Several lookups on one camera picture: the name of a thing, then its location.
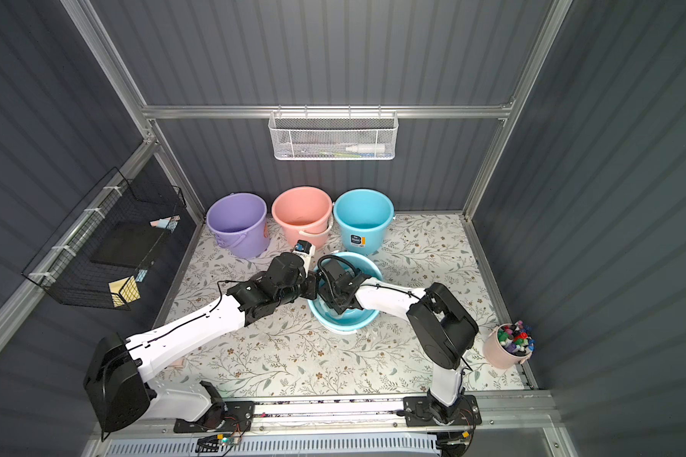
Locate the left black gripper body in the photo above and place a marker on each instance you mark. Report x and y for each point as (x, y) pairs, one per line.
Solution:
(310, 285)

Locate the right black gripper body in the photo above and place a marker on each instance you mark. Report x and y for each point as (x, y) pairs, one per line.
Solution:
(332, 288)

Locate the teal plastic bucket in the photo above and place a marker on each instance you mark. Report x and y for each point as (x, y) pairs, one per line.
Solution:
(363, 217)
(352, 320)

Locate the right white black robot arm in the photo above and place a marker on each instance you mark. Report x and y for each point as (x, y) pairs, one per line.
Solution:
(444, 329)

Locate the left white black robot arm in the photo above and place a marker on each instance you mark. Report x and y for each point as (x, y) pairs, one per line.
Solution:
(121, 378)

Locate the pink plastic bucket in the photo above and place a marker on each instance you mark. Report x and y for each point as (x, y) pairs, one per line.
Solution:
(304, 213)

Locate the purple plastic bucket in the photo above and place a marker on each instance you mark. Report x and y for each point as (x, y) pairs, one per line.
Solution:
(238, 223)

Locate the white bottle in basket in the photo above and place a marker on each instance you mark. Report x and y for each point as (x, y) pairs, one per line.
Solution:
(367, 149)

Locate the yellow sticky note pad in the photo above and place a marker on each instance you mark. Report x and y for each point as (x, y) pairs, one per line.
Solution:
(124, 291)

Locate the pink cup of markers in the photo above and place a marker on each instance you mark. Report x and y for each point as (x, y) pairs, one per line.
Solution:
(509, 345)

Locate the white wire mesh basket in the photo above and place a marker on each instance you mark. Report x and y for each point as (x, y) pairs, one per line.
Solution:
(309, 138)

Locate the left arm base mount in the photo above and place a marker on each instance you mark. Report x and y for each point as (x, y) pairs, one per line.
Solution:
(234, 416)

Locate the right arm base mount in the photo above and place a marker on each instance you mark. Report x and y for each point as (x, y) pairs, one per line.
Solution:
(426, 411)

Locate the black wire wall basket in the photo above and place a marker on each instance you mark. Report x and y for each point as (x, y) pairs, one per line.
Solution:
(121, 234)

